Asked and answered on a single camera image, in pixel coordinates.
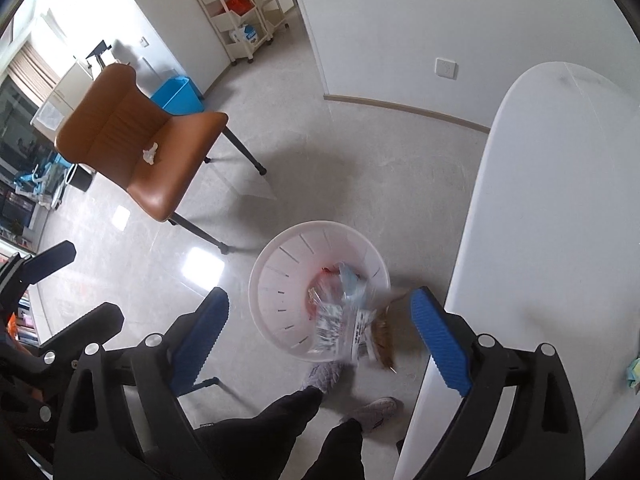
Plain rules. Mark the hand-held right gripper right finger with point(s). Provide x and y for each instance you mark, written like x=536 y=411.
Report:
x=442 y=340

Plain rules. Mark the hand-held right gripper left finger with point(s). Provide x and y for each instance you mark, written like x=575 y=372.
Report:
x=200 y=335

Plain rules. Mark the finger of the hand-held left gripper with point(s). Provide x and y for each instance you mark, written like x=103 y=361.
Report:
x=85 y=327
x=45 y=262

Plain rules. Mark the clear labelled snack wrapper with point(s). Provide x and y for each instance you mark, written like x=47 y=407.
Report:
x=365 y=332

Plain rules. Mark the white slotted waste bin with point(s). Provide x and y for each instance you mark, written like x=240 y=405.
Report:
x=285 y=270

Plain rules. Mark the small black bin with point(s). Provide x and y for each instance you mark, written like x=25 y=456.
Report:
x=82 y=180

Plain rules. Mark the grey right shoe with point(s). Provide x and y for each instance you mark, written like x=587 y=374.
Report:
x=377 y=410

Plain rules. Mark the grey shoe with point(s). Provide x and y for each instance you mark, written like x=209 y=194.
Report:
x=377 y=410
x=322 y=375

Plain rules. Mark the person's left leg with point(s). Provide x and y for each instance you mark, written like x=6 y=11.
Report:
x=260 y=435

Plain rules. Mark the person's leg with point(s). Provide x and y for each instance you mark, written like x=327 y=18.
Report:
x=260 y=435
x=335 y=452

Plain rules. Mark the grey left shoe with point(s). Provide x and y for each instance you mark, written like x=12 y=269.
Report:
x=322 y=375

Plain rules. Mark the white crumpled tissue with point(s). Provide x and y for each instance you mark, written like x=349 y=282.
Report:
x=150 y=154

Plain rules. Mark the person's right leg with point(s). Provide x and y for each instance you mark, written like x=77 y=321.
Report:
x=335 y=452

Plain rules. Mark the brown leather chair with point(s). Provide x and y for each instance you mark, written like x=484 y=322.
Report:
x=125 y=125

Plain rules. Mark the white cabinet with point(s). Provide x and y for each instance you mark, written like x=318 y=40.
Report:
x=65 y=90

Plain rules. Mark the beige curtain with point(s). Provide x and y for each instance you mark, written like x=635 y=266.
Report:
x=30 y=72

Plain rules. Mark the yellow crumpled paper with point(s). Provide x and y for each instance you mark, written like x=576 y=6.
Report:
x=634 y=372

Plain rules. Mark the blue plastic bin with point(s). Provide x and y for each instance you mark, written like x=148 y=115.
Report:
x=175 y=95

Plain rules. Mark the black stand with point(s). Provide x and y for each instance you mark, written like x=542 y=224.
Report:
x=97 y=52

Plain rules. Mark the blue white packet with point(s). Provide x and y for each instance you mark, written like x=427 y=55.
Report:
x=247 y=35

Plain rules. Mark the red bag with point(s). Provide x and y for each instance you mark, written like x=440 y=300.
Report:
x=237 y=5

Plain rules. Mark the white wall socket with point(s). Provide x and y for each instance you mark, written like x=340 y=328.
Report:
x=445 y=68

